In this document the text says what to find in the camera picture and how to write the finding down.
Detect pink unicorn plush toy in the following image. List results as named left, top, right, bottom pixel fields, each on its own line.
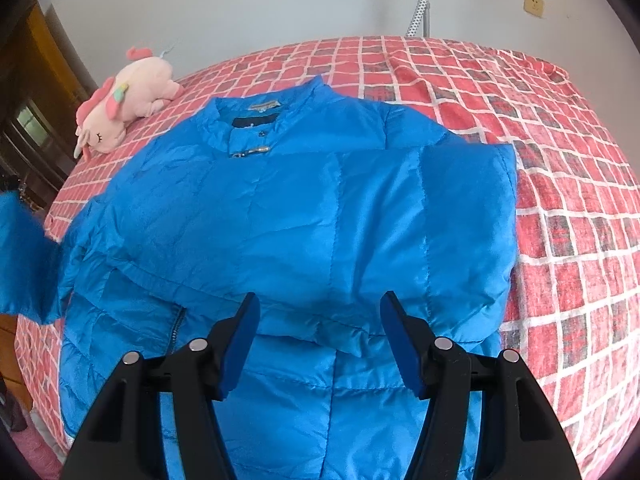
left=74, top=46, right=187, bottom=161

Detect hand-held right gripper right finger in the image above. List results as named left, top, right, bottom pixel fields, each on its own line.
left=379, top=290, right=583, bottom=480

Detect brown wooden cabinet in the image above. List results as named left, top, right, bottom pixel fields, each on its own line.
left=0, top=2, right=99, bottom=213

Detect blue puffer jacket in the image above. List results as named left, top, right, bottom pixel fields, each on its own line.
left=0, top=74, right=518, bottom=480

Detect bed with red plaid sheet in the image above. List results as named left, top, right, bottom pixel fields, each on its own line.
left=14, top=35, right=640, bottom=480

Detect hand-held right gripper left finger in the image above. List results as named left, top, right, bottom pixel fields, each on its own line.
left=59, top=291, right=261, bottom=480

